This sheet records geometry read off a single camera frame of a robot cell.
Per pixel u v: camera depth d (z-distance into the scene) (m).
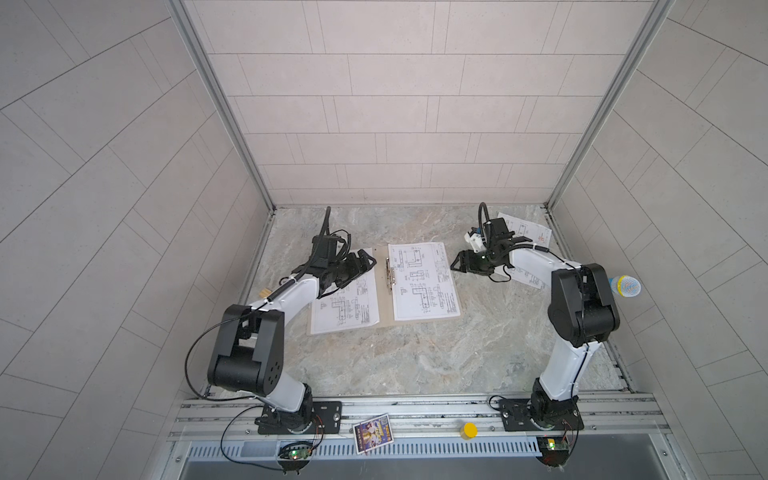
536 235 1.08
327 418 0.71
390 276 0.96
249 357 0.43
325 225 0.65
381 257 1.02
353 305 0.90
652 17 0.72
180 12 0.71
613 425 0.71
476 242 0.89
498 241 0.74
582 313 0.50
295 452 0.65
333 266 0.75
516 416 0.71
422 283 0.96
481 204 0.83
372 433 0.68
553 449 0.68
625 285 0.67
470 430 0.66
